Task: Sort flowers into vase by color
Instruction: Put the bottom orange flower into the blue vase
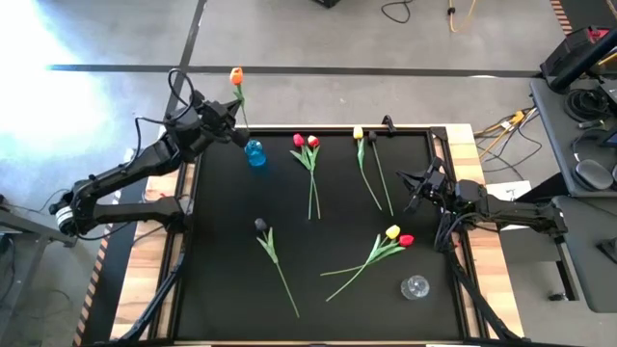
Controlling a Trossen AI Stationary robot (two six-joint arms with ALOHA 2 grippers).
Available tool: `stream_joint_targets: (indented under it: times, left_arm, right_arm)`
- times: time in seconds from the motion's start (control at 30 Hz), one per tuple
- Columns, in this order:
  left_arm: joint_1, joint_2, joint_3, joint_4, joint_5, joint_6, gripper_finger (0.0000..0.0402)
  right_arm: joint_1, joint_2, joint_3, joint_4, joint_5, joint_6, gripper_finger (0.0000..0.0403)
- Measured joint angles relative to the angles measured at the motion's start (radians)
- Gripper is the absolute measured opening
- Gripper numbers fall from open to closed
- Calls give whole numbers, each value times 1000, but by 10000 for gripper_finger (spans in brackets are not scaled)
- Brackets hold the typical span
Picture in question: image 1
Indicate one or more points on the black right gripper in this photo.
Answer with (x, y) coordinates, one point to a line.
(434, 183)

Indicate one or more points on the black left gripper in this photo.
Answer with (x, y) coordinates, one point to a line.
(212, 123)

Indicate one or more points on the orange artificial tulip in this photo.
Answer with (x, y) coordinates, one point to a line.
(236, 76)

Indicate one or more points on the blue glass vase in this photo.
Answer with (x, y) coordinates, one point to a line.
(255, 154)

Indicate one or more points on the yellow artificial tulip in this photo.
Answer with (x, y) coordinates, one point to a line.
(393, 232)
(357, 133)

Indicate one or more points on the red artificial tulip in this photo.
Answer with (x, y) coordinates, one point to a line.
(406, 240)
(298, 140)

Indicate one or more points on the black leafless artificial tulip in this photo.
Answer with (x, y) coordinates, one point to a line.
(372, 137)

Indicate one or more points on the clear glass vase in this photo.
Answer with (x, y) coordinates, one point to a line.
(415, 287)

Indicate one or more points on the black leafy artificial tulip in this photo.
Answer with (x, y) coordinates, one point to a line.
(260, 224)

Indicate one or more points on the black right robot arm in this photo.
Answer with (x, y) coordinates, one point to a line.
(511, 212)

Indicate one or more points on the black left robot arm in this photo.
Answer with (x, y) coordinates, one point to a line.
(144, 159)

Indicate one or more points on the white paper sheet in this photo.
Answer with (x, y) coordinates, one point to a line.
(511, 190)

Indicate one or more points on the black table mat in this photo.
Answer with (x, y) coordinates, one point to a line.
(241, 270)

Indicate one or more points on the dark grey oval case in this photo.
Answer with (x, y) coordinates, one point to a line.
(593, 174)

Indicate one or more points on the dark grey desk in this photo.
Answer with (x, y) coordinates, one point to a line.
(588, 250)

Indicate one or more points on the black hazard-striped floor mat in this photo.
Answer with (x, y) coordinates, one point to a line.
(111, 270)
(593, 12)

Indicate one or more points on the black slanted pole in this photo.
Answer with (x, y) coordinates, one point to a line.
(583, 62)

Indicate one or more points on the black and red tool case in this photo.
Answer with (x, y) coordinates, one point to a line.
(578, 48)

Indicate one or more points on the grey side table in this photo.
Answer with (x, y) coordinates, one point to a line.
(24, 231)

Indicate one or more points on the black clamp mount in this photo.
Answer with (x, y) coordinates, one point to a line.
(388, 123)

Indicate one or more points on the black diagonal frame strut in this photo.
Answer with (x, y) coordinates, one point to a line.
(159, 299)
(477, 299)

